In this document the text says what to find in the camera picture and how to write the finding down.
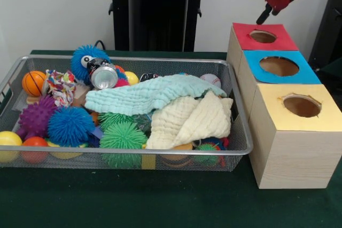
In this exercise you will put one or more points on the mint green cloth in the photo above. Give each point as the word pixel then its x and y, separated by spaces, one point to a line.
pixel 149 95

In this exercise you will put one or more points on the wooden box with three holes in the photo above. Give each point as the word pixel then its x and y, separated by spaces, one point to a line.
pixel 294 158

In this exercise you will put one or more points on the silver mesh bin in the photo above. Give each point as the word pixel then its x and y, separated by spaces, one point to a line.
pixel 171 165

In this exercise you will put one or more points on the green cloth covered side table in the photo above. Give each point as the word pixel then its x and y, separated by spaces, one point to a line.
pixel 331 73

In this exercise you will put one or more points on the white baseball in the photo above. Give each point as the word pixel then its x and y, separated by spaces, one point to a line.
pixel 212 79

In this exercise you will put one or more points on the cream cloth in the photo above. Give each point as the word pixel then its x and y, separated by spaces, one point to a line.
pixel 192 121

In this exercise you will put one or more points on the crushed soda can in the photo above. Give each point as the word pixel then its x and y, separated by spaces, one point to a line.
pixel 104 78

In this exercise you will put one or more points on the green spiky ball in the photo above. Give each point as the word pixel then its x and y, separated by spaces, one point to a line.
pixel 123 138

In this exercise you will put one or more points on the blue fuzzy ball with eyes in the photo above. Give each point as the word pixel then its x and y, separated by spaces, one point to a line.
pixel 78 61

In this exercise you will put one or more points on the blue spiky ball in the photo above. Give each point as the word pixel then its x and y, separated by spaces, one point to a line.
pixel 70 126

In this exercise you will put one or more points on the dark green table cloth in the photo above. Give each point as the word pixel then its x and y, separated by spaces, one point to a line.
pixel 133 201

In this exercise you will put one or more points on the orange basketball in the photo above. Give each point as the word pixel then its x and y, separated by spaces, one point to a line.
pixel 32 83

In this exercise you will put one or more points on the purple spiky ball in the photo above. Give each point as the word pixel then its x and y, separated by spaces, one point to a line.
pixel 34 118

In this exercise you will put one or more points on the red orange ball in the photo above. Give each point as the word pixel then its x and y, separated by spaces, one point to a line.
pixel 34 142

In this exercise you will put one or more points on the yellow smooth ball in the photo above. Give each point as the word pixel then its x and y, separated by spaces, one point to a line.
pixel 9 140

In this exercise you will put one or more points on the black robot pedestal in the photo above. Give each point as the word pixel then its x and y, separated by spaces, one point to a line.
pixel 155 25

